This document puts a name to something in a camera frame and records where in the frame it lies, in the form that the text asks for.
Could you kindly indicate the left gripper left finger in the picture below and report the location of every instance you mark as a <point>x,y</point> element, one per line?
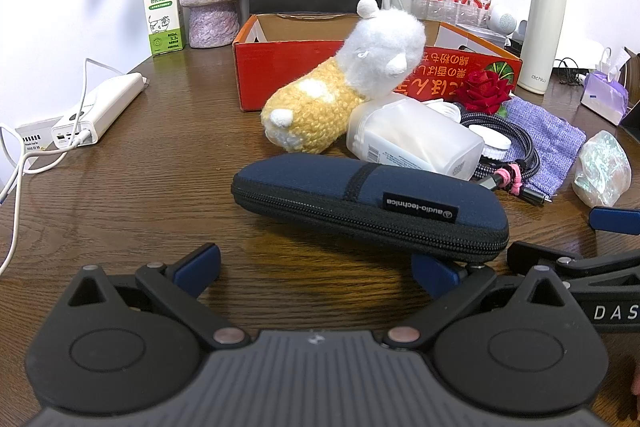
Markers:
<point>174,290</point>

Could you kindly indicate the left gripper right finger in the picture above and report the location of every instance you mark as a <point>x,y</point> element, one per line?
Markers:
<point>456,291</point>

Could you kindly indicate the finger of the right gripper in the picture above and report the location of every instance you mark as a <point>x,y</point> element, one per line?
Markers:
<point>615,220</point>
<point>522,256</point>

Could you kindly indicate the iridescent wrapper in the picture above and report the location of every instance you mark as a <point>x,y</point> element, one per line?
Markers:
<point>603,172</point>

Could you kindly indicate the navy zippered case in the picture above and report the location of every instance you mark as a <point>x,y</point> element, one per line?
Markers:
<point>407,208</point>

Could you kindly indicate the purple knitted pouch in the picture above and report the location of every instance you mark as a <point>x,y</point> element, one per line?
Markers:
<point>556,141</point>

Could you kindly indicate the small white round jar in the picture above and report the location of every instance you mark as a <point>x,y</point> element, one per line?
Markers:
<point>496,144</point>

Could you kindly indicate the red rose flower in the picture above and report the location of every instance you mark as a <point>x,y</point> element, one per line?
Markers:
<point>483,91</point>

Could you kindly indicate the yellow white plush alpaca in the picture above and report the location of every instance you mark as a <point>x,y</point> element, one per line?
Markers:
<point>310,113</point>

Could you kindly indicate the person's right hand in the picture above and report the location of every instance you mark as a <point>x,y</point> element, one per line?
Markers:
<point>635,385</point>

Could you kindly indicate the purple tissue pack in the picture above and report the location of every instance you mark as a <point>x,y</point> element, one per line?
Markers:
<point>603,93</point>

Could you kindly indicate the dark picture stand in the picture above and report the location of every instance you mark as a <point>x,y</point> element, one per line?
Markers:
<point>630,79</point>

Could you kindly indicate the white power strip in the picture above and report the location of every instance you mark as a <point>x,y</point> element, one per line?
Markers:
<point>102,106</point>

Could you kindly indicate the cream thermos bottle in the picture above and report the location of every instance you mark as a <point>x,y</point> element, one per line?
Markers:
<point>541,40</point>

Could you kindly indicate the silver tin box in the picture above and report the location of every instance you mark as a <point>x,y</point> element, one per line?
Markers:
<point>486,34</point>

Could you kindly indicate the grey white round gadget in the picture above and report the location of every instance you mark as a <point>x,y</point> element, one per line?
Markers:
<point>505,24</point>

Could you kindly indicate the red orange cardboard box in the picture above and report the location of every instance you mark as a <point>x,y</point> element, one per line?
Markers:
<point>272,50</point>

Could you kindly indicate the clear glass cup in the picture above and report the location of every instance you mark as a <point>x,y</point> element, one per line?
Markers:
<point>403,5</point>

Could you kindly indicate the green white milk carton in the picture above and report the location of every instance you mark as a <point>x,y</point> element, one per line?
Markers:
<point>165,25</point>

